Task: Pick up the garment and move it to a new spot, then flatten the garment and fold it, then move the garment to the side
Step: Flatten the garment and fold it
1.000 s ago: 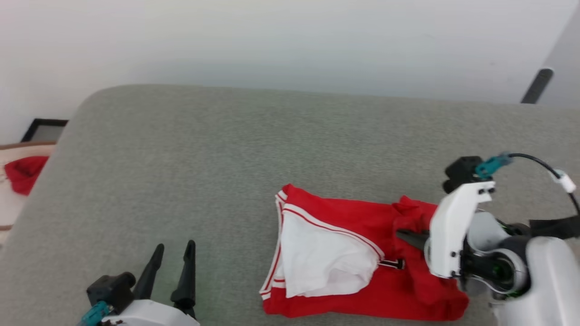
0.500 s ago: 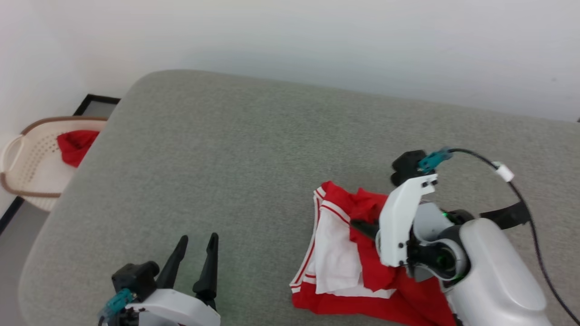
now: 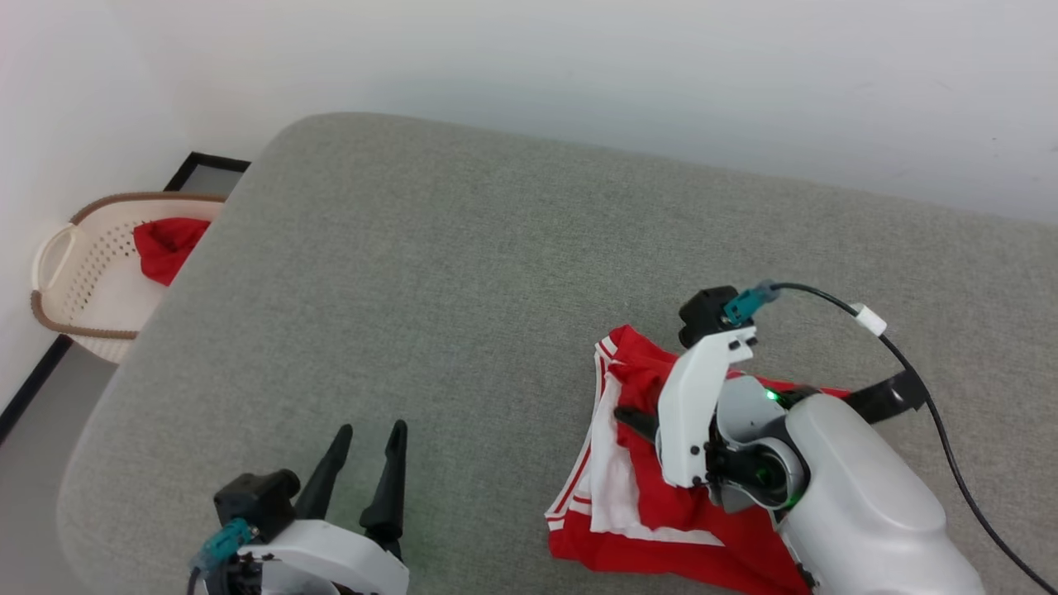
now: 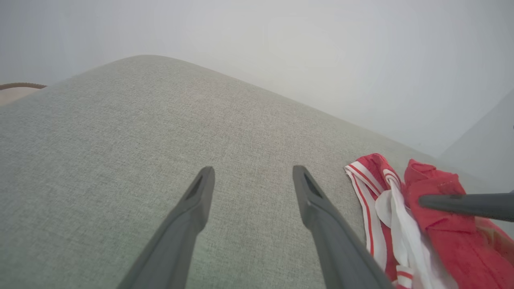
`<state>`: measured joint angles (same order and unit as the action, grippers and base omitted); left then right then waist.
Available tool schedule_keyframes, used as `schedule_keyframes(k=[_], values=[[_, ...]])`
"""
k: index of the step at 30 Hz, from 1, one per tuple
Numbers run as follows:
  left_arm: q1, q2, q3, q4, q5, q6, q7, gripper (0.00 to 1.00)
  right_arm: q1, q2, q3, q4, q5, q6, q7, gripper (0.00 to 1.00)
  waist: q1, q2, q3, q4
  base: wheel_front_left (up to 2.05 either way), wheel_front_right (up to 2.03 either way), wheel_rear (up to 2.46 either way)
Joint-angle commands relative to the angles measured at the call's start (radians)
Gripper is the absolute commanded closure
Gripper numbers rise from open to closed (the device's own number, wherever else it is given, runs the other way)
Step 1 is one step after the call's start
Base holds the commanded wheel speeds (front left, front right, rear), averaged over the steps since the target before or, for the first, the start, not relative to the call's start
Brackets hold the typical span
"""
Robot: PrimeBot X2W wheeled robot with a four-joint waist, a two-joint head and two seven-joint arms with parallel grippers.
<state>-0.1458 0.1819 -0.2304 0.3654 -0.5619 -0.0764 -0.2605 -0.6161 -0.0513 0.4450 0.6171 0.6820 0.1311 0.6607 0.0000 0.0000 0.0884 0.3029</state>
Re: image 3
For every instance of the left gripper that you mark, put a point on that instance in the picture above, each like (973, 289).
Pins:
(331, 554)

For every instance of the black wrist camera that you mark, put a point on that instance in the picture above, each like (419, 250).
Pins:
(256, 500)
(702, 314)

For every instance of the black baseboard strip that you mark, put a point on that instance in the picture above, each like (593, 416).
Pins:
(30, 384)

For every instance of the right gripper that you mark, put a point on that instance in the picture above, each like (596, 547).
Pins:
(690, 413)

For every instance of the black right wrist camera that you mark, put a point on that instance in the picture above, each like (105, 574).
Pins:
(702, 314)

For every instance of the red and white jersey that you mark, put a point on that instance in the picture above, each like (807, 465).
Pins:
(653, 508)

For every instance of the red cloth in basket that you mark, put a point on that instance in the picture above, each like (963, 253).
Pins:
(165, 248)

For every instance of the cream plastic laundry basket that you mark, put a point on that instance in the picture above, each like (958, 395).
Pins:
(91, 273)

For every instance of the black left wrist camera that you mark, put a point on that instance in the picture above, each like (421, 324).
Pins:
(256, 500)

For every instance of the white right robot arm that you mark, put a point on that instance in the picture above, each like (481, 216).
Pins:
(868, 496)

